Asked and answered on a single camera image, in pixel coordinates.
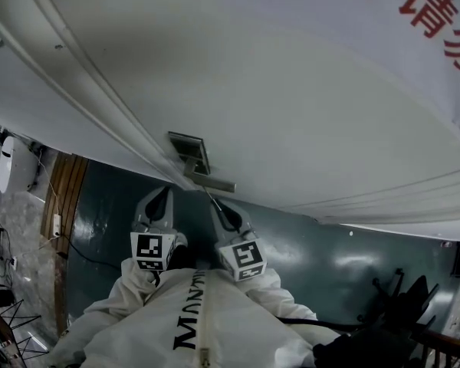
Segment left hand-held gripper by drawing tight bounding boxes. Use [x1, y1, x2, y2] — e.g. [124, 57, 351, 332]
[130, 186, 188, 271]

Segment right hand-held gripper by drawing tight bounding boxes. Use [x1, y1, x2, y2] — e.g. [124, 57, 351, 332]
[209, 200, 268, 283]

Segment person's left forearm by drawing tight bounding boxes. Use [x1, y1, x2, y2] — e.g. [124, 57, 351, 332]
[109, 257, 166, 314]

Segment person's right forearm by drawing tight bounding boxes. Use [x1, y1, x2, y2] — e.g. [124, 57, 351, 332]
[237, 266, 319, 321]

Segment silver door lock plate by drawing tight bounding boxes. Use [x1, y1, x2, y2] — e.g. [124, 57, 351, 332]
[167, 130, 212, 176]

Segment white door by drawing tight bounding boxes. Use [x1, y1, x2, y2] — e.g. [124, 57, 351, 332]
[18, 0, 460, 225]

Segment person's black trousers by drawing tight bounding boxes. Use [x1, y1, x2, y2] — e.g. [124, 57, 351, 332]
[167, 245, 202, 272]

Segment wooden floor step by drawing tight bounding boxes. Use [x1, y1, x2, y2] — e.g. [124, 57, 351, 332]
[40, 152, 90, 337]

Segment person's white jacket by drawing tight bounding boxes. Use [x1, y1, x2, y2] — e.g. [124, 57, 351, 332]
[48, 268, 342, 368]

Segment white oval bathtub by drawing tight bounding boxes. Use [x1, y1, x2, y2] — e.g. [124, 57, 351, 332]
[0, 135, 39, 193]

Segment black bag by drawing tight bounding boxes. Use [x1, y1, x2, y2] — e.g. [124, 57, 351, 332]
[313, 327, 419, 368]

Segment white paper sign red characters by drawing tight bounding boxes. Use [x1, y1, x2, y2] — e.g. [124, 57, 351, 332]
[337, 0, 460, 137]

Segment silver door lever handle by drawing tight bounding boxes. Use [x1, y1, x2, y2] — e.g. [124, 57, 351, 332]
[182, 158, 238, 194]

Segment black floor cable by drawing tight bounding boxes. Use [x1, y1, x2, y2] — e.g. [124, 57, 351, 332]
[59, 234, 123, 271]

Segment white power cable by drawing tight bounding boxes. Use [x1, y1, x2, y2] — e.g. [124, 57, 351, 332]
[34, 149, 62, 216]

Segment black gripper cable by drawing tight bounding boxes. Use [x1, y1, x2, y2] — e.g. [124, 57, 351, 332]
[275, 315, 365, 333]

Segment black chair frame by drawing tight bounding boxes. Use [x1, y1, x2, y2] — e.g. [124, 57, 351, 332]
[371, 268, 442, 337]

